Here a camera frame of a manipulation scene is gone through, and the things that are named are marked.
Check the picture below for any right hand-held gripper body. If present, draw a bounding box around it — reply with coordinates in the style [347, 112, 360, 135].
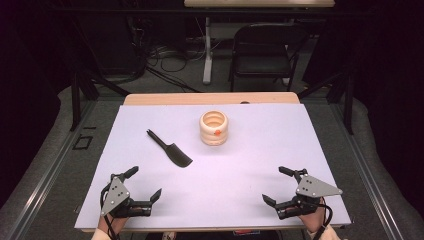
[274, 168, 344, 221]

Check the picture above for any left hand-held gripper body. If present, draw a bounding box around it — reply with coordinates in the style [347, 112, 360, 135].
[99, 173, 153, 220]

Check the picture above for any person's left hand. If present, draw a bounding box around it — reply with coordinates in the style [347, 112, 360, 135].
[97, 213, 130, 236]

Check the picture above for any person's right hand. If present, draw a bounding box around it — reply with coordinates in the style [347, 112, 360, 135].
[297, 197, 330, 234]

